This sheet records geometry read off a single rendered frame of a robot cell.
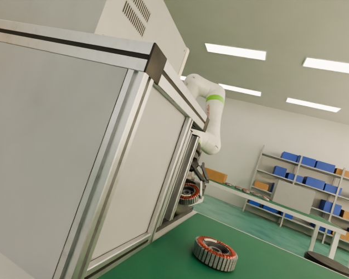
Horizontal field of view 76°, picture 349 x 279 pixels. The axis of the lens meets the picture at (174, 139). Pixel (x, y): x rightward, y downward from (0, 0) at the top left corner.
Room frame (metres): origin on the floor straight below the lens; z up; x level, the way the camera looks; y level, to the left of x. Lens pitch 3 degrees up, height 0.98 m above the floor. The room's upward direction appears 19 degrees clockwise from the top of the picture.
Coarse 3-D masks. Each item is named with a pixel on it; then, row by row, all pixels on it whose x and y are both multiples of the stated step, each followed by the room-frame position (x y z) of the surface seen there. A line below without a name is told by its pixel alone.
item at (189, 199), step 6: (186, 186) 0.96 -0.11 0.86; (192, 186) 0.95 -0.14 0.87; (186, 192) 0.94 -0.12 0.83; (192, 192) 0.95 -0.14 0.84; (198, 192) 0.91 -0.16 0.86; (180, 198) 0.89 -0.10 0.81; (186, 198) 0.88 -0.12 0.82; (192, 198) 0.88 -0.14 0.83; (198, 198) 0.91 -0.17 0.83; (186, 204) 0.89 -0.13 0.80
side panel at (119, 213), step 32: (128, 96) 0.32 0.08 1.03; (160, 96) 0.39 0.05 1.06; (128, 128) 0.31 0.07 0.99; (160, 128) 0.43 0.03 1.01; (96, 160) 0.31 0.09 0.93; (128, 160) 0.36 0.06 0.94; (160, 160) 0.48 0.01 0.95; (96, 192) 0.31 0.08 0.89; (128, 192) 0.40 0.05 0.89; (160, 192) 0.54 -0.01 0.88; (96, 224) 0.32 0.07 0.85; (128, 224) 0.44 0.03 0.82; (64, 256) 0.31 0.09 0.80; (96, 256) 0.37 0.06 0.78; (128, 256) 0.45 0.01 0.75
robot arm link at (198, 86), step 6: (186, 78) 1.38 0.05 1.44; (192, 78) 1.35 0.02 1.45; (198, 78) 1.36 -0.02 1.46; (186, 84) 1.37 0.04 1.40; (192, 84) 1.35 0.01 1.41; (198, 84) 1.36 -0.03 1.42; (204, 84) 1.37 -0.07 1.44; (210, 84) 1.38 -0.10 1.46; (192, 90) 1.36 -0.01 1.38; (198, 90) 1.38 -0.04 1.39; (204, 90) 1.38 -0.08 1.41; (204, 96) 1.42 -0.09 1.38
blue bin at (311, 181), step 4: (304, 180) 6.13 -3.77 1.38; (308, 180) 5.91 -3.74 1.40; (312, 180) 5.88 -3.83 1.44; (316, 180) 5.85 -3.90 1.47; (320, 180) 5.82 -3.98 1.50; (308, 184) 5.90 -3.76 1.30; (312, 184) 5.87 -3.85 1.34; (316, 184) 5.84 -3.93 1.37; (320, 184) 5.81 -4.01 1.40; (324, 184) 5.78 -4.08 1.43; (320, 188) 5.80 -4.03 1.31
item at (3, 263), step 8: (184, 216) 0.90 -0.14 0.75; (176, 224) 0.77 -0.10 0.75; (160, 232) 0.65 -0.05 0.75; (280, 248) 0.92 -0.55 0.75; (0, 256) 0.34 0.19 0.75; (0, 264) 0.33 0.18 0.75; (8, 264) 0.33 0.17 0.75; (0, 272) 0.31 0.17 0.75; (8, 272) 0.32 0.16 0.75; (16, 272) 0.32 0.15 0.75; (24, 272) 0.33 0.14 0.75; (336, 272) 0.84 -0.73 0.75
